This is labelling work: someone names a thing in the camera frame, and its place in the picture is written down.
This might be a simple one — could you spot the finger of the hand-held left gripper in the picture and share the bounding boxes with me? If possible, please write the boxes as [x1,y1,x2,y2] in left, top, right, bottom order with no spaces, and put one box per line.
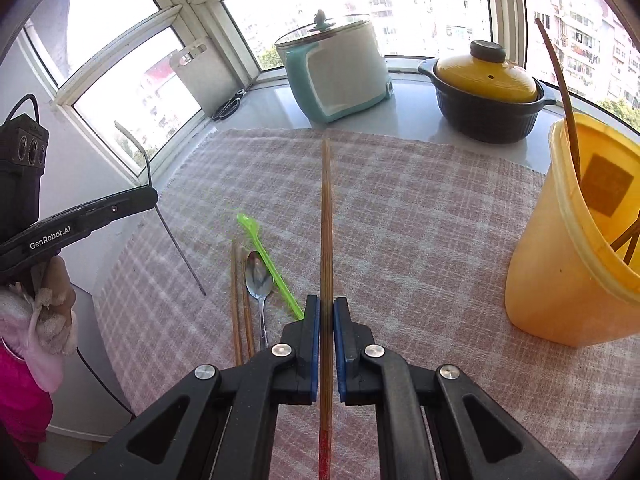
[74,185,159,237]

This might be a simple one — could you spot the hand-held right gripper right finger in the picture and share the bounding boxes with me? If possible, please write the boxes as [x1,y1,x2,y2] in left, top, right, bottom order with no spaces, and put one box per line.
[333,296,581,480]

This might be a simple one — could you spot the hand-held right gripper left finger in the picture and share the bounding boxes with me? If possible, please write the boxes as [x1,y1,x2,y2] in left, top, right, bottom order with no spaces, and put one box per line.
[65,294,321,480]

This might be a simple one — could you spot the yellow plastic container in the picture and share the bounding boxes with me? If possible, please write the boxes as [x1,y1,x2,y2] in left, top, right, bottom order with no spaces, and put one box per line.
[504,112,640,348]

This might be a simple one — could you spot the person's left hand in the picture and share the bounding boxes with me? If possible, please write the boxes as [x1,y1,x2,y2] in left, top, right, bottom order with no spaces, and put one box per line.
[30,255,79,357]

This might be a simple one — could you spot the green plastic spoon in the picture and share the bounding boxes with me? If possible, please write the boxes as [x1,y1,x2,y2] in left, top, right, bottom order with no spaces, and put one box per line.
[236,212,306,322]

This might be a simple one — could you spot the metal spoon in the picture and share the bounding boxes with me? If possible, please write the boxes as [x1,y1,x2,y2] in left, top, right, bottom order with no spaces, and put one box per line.
[245,251,275,351]

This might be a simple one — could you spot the pink checked woven cloth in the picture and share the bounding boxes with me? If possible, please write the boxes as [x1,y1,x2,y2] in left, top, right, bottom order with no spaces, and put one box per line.
[92,127,640,480]

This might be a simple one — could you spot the white cutting board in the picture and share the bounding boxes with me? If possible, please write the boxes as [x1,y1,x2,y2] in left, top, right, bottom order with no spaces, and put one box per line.
[169,42,251,116]

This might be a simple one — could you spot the person's pink garment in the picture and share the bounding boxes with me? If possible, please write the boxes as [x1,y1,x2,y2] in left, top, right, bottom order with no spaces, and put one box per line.
[0,345,66,480]

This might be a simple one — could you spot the white teal electric cooker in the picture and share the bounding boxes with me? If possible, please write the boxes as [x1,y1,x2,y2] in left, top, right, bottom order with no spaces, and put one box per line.
[275,20,393,124]

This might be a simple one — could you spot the black clay pot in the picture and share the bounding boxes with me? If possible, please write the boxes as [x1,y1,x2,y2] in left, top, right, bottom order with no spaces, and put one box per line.
[418,57,556,144]

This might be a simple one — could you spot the glass cooker lid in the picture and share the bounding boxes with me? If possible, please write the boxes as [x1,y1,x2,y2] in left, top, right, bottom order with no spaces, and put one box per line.
[274,9,373,48]

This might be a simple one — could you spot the yellow clay pot lid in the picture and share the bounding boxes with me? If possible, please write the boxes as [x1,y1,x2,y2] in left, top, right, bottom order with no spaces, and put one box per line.
[432,40,540,104]

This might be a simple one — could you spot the apartment buildings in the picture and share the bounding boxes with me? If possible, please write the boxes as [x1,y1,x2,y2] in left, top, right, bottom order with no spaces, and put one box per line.
[240,0,640,116]

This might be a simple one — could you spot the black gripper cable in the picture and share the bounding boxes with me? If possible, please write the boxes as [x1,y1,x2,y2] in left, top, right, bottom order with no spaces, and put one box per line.
[4,94,41,128]

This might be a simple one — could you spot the black handled scissors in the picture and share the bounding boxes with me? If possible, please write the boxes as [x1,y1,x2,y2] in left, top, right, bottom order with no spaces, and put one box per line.
[212,89,247,122]

